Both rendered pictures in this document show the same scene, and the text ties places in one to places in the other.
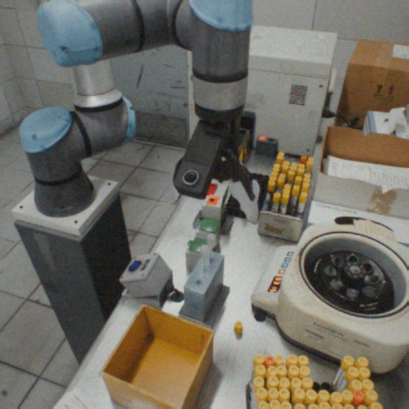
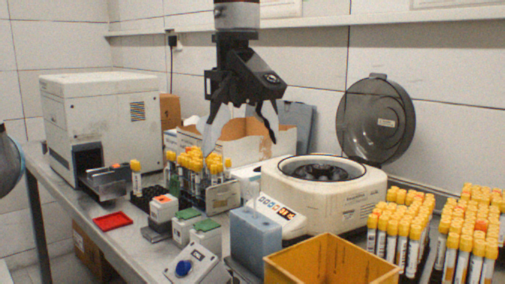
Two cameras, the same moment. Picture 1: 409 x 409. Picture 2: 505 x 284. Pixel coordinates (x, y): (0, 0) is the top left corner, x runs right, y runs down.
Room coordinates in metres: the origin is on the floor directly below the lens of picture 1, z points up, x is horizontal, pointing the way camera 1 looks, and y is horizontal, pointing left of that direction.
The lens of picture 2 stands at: (0.15, 0.53, 1.27)
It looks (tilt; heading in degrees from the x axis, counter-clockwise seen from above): 14 degrees down; 301
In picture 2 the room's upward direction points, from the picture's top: straight up
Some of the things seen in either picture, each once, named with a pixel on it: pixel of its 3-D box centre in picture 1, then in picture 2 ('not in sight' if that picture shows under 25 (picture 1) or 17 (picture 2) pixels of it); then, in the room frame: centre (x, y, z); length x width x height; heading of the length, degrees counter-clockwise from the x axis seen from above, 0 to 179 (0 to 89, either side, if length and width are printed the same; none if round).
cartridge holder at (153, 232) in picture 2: (213, 218); (164, 224); (0.69, -0.02, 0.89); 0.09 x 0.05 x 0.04; 71
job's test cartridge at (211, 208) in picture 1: (214, 210); (164, 213); (0.69, -0.02, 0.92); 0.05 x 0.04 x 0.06; 71
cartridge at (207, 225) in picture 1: (208, 235); (187, 228); (0.61, -0.01, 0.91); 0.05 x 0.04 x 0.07; 71
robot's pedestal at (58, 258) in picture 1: (99, 304); not in sight; (0.76, 0.36, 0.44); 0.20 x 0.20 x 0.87; 71
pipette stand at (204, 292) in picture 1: (204, 287); (255, 243); (0.45, 0.00, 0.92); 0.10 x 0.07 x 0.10; 156
